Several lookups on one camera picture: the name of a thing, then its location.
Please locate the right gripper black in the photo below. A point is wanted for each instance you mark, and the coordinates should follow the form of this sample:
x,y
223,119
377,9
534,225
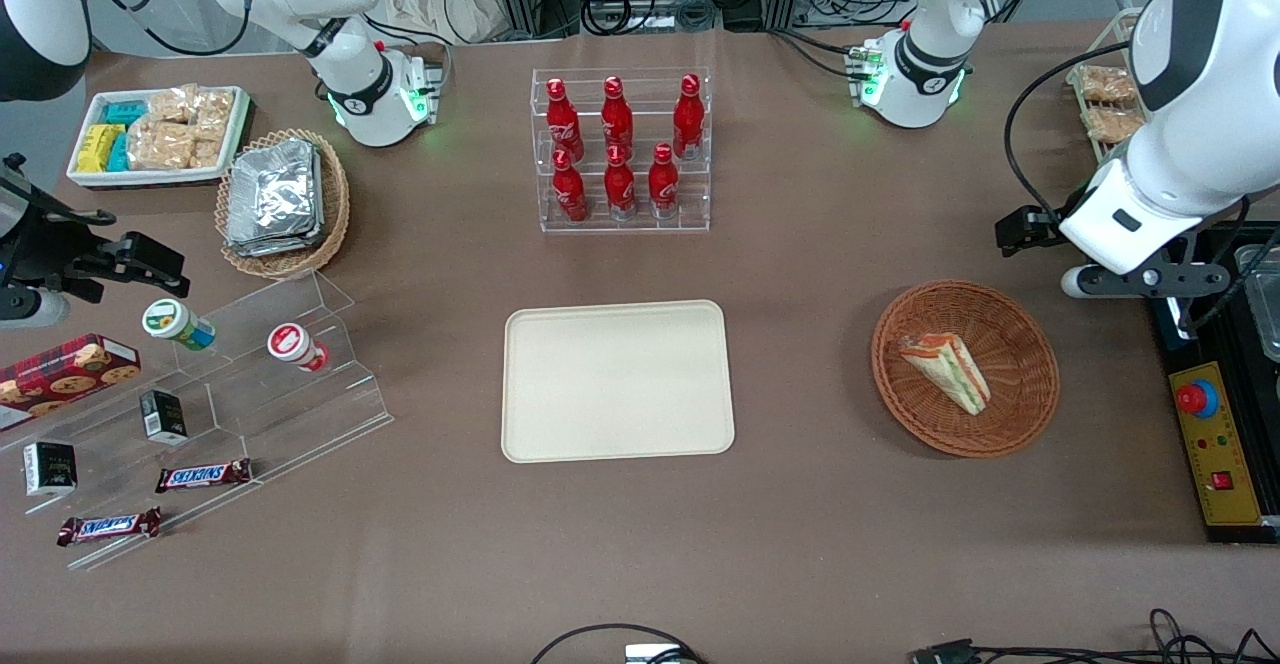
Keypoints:
x,y
52,247

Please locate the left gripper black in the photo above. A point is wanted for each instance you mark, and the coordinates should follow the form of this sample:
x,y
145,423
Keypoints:
x,y
1024,228

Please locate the triangular sandwich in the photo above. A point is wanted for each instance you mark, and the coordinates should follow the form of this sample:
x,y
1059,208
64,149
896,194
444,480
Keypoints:
x,y
945,369

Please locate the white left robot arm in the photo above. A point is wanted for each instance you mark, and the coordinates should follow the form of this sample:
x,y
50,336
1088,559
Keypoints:
x,y
1210,94

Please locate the white rectangular snack tray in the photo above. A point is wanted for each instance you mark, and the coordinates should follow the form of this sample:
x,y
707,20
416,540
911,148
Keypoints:
x,y
90,178

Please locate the brown wicker basket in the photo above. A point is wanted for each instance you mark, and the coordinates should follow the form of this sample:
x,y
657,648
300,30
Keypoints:
x,y
1020,384

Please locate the light tan wicker basket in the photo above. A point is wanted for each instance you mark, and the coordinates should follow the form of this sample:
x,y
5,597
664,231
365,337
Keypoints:
x,y
335,214

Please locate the beige plastic tray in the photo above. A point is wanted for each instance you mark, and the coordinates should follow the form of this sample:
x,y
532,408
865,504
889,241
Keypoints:
x,y
615,384

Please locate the green lid white cup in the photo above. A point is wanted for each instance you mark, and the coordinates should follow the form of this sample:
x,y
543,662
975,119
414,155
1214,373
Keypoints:
x,y
170,320

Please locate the teal snack packet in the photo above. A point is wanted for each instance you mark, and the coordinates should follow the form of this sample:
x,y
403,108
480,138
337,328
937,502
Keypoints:
x,y
125,113
119,152

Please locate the yellow snack packet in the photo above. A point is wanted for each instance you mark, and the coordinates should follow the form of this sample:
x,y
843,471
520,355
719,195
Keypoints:
x,y
95,149

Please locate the clear bag of crackers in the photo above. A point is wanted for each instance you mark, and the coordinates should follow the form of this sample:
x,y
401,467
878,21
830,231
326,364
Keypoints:
x,y
160,146
208,153
214,116
172,106

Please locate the clear bag of puffed snacks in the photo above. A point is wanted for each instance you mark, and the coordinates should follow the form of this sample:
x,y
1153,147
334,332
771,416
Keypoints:
x,y
1112,125
1105,84

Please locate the red tartan cookie box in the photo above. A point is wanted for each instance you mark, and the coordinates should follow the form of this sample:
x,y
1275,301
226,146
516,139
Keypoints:
x,y
60,379

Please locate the small black carton box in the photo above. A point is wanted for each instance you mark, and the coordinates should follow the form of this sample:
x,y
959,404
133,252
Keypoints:
x,y
163,417
50,469

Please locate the silver foil packet stack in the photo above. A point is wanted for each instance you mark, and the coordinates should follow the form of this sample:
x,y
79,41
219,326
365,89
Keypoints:
x,y
272,199

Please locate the red lid white cup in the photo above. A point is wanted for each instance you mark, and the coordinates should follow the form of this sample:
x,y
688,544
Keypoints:
x,y
290,342

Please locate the Snickers chocolate bar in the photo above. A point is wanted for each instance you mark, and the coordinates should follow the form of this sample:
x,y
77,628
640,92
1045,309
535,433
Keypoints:
x,y
203,476
110,527

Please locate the clear acrylic stepped stand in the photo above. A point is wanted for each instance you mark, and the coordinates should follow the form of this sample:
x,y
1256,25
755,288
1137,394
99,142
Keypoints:
x,y
300,414

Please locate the clear plastic container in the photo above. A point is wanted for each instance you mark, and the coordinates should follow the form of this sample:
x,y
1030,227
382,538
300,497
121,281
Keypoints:
x,y
1268,314

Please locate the yellow emergency stop panel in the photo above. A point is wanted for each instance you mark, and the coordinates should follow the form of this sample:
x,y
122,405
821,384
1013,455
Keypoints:
x,y
1225,444

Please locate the clear acrylic bottle rack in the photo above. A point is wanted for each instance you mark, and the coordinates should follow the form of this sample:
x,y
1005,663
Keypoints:
x,y
700,194

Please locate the red cola bottle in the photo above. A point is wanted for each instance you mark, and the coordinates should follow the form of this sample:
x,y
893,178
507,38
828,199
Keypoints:
x,y
570,194
688,122
617,122
663,186
620,189
564,124

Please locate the black machine housing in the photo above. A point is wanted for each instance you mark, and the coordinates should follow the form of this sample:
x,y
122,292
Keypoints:
x,y
1240,536

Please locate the white plug adapter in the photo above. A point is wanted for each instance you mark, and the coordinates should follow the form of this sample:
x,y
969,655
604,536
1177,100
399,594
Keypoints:
x,y
650,655

